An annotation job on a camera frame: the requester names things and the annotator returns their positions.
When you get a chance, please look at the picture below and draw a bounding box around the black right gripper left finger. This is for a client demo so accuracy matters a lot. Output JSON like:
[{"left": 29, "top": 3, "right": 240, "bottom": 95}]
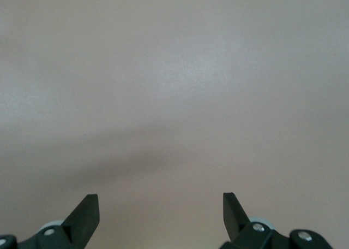
[{"left": 0, "top": 194, "right": 101, "bottom": 249}]

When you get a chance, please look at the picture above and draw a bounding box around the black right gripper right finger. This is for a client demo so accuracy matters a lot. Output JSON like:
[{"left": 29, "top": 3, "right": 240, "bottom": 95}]
[{"left": 219, "top": 192, "right": 332, "bottom": 249}]

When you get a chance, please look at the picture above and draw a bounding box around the brown table cover sheet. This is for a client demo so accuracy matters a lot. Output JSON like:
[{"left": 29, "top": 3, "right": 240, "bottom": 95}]
[{"left": 0, "top": 0, "right": 349, "bottom": 249}]

